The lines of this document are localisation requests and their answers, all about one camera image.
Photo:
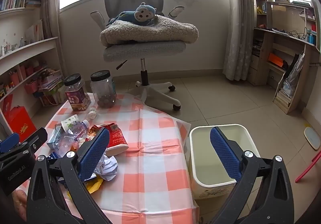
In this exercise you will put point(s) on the beige fleece blanket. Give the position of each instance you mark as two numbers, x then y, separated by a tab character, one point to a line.
150	30

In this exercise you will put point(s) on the wooden desk shelf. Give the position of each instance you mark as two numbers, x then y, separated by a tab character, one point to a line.
265	38

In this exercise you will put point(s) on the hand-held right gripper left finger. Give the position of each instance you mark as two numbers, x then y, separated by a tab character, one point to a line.
94	155

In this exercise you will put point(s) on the white trash bin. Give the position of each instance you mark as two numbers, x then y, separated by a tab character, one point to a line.
200	163

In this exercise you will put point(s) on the pink plastic basket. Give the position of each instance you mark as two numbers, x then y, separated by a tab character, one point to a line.
31	87

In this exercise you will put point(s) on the pink pen holder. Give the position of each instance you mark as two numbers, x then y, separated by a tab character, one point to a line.
15	78

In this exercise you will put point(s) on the red plastic bar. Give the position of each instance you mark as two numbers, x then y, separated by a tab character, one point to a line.
309	165

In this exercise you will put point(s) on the red paper cup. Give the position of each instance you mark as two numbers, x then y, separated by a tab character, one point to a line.
117	140

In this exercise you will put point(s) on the small white plastic piece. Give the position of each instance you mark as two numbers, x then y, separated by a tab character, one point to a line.
92	114

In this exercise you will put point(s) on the orange box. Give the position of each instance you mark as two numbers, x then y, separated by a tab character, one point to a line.
275	60

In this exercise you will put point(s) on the red gift box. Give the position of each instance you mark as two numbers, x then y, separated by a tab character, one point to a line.
21	123

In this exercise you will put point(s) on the person's left hand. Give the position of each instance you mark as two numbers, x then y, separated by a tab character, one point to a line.
20	201

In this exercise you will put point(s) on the grey patterned curtain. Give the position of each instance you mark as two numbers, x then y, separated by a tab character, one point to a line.
51	13
240	25

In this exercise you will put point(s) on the white paper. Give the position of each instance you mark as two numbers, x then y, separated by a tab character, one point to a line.
107	166

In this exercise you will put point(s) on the light blue milk carton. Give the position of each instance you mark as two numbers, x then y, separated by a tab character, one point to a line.
54	138

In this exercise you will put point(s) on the bag stuffed with papers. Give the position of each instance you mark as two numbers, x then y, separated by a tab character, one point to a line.
51	86

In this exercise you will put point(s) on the white snack wrapper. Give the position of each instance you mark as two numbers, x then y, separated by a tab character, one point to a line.
81	142

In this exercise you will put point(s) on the white green print paper cup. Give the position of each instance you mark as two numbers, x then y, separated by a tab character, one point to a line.
70	122

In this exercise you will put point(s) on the red snack wrapper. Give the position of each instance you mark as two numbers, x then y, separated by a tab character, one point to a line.
92	132

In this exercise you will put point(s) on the blue monkey plush toy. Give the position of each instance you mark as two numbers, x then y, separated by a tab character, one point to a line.
143	13

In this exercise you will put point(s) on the silver bag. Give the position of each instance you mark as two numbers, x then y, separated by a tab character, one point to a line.
293	76

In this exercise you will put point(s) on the clear plastic bottle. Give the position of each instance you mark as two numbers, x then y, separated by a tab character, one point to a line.
72	135

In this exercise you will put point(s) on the purple label nut jar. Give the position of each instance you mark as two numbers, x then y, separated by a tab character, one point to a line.
76	96

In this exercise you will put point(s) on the yellow wrapper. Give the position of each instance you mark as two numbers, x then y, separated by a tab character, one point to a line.
96	185

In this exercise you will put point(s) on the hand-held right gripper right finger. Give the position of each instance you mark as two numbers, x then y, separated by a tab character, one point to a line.
225	156

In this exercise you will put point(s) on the dark blue striped packet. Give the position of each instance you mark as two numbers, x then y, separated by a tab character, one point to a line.
53	156

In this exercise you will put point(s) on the clear jar with black lid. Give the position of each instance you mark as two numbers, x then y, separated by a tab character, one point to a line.
102	91

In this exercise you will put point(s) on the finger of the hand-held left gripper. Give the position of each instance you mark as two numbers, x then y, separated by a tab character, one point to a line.
35	138
8	141

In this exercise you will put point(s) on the white floor scale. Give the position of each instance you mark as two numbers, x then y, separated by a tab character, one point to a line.
312	137

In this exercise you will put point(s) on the white curved bookshelf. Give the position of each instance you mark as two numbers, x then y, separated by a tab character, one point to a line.
30	48

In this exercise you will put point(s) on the orange white checked tablecloth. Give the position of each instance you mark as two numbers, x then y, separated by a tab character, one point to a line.
150	163

